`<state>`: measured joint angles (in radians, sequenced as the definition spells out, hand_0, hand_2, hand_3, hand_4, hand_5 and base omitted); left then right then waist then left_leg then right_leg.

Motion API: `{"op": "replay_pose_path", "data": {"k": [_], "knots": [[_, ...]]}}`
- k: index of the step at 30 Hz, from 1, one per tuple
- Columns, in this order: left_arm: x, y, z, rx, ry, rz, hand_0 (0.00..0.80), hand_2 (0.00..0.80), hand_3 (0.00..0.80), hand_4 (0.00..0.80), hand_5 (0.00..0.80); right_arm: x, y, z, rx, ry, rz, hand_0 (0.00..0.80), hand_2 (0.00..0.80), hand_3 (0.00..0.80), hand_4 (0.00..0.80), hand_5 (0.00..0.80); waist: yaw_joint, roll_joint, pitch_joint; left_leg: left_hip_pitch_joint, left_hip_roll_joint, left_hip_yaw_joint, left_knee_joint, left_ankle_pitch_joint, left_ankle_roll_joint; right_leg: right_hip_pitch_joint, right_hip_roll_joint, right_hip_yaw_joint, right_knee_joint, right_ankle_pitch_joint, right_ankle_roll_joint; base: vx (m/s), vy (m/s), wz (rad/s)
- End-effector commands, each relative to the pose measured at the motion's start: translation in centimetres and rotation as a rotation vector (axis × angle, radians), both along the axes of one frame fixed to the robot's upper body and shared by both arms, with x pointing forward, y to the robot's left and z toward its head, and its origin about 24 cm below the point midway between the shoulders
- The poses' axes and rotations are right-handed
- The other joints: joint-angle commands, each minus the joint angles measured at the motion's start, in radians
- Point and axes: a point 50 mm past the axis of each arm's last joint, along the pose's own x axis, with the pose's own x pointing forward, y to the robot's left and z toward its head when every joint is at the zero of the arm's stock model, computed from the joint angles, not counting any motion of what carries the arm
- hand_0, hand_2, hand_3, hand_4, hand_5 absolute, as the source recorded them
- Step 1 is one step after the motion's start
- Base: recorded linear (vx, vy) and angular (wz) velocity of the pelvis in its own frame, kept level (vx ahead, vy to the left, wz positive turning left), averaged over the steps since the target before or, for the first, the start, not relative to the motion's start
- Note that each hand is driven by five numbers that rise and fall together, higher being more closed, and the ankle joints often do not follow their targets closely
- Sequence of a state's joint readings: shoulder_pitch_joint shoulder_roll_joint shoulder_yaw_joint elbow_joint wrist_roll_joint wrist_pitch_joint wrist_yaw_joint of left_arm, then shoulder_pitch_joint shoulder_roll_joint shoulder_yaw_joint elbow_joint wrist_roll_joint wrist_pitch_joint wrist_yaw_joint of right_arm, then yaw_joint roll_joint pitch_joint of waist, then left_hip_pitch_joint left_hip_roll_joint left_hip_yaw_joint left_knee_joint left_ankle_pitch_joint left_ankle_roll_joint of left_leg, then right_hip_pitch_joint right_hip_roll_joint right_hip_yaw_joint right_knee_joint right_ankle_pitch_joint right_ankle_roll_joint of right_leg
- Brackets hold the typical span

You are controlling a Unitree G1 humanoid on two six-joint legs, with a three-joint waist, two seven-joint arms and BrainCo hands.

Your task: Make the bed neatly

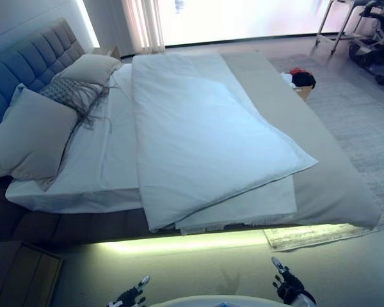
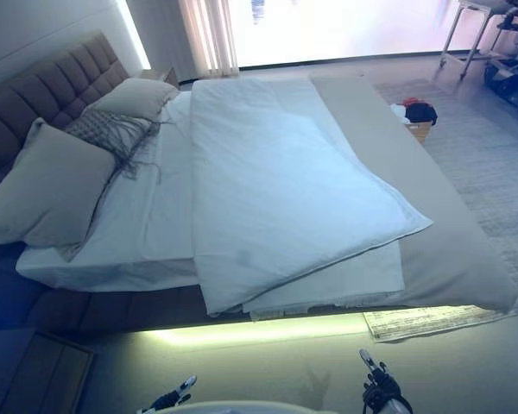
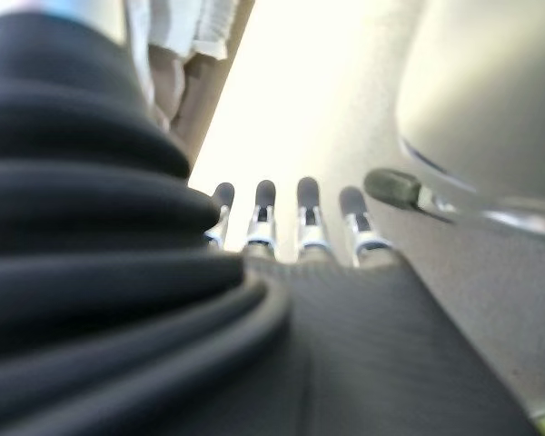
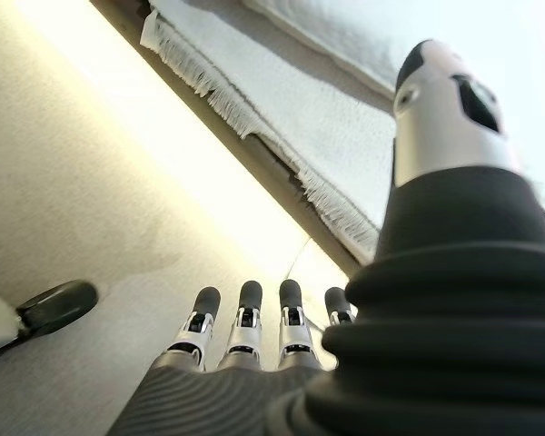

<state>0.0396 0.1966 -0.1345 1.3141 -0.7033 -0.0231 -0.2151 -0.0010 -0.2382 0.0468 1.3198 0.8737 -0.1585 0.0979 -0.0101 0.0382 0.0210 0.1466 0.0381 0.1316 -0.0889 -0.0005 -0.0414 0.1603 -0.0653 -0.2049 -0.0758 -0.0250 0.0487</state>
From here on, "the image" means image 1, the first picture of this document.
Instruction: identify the black silver robot left hand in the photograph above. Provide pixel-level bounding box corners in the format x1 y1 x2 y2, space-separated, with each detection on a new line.
107 276 152 307

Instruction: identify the black silver robot right hand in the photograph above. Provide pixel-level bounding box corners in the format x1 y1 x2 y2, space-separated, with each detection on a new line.
270 255 317 305

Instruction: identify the white duvet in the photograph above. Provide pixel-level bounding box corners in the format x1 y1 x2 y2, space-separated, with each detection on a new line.
130 52 319 233

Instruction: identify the beige bed blanket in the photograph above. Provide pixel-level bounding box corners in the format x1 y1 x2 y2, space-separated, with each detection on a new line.
175 51 382 232

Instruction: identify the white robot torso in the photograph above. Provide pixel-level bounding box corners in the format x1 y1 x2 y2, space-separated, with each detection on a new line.
148 294 287 307

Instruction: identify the wooden nightstand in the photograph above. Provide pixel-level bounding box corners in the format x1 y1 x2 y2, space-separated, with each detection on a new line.
0 240 64 307
92 45 122 61

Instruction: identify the white fitted sheet mattress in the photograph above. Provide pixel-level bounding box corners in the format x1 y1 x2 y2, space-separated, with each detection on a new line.
4 62 145 215

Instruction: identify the pale patterned rug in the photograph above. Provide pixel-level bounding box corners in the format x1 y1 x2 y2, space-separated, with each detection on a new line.
264 53 384 253

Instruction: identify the beige pillow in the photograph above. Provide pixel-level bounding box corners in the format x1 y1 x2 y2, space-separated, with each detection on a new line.
56 53 122 88
0 83 79 193

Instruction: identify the cardboard box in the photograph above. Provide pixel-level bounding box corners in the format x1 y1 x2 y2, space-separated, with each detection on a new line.
292 84 314 103

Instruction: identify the white cloth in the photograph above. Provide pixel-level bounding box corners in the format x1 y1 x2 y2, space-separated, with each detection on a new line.
280 72 297 87

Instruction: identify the black cloth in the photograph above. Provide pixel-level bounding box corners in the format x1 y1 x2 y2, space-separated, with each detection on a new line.
291 72 317 89

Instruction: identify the grey woven fringed cushion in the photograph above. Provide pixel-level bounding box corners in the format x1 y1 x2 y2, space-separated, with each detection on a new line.
38 76 115 132

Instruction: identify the black wheeled machine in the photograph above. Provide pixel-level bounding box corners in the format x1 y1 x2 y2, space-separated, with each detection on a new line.
348 0 384 86

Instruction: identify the grey tufted headboard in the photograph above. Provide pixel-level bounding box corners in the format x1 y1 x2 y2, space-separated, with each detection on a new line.
0 17 87 139

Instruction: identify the beige pleated curtain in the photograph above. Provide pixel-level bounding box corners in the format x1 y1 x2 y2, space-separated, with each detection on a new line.
120 0 166 54

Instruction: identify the metal frame cart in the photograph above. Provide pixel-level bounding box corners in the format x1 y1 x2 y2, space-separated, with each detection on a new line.
314 0 372 54

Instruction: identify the glowing wall light strip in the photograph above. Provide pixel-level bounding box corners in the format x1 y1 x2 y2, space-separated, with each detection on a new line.
75 0 100 49

